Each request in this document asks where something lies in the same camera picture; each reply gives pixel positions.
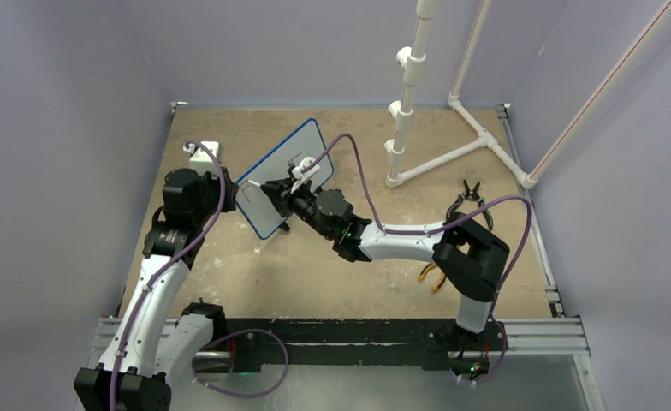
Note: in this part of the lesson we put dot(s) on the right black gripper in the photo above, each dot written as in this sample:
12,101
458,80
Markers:
278,190

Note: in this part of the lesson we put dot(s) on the aluminium rail frame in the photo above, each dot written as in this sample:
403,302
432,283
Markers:
526,337

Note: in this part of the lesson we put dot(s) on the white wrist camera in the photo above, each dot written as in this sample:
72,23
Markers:
200,156
302,172

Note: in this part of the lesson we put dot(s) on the blue framed whiteboard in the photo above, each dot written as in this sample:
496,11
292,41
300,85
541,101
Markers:
254,205

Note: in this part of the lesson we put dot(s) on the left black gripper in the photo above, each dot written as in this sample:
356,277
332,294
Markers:
229,190

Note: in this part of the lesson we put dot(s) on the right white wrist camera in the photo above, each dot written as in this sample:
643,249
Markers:
302,172

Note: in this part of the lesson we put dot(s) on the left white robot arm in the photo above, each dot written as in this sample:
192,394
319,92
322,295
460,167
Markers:
134,371

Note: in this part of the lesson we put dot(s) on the white pipe with red stripe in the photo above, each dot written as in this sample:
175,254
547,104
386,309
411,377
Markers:
636,49

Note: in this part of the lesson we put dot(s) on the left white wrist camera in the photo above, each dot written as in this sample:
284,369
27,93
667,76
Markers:
200,156

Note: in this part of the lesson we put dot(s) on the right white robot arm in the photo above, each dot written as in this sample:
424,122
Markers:
468,254

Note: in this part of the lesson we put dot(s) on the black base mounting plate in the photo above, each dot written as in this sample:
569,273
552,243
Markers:
430,344

